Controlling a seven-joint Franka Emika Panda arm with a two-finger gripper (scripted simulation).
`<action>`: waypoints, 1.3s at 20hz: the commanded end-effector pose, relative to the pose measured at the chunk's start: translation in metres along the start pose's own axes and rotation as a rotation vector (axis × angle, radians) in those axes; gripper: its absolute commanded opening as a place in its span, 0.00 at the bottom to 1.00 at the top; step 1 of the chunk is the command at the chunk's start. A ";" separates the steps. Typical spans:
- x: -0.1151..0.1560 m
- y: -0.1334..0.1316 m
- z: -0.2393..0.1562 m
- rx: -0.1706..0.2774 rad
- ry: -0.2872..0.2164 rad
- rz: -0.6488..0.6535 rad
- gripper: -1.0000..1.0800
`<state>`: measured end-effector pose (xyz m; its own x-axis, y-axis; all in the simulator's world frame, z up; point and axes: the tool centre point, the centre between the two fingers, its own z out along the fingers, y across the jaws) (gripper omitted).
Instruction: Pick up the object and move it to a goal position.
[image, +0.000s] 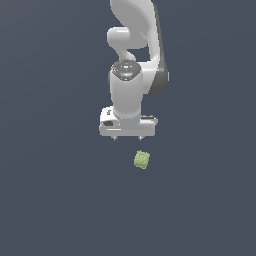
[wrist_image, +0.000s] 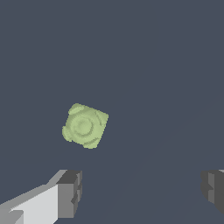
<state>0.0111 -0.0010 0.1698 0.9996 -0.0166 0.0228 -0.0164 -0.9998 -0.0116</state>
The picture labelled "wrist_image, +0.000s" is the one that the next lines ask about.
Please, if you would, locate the light green cube object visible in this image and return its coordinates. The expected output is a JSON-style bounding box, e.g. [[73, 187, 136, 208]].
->
[[61, 102, 109, 150]]

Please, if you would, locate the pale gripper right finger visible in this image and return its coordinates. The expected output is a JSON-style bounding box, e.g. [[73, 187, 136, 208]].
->
[[199, 169, 224, 216]]

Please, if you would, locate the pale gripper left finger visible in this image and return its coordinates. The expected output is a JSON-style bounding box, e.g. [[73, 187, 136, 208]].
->
[[0, 169, 83, 224]]

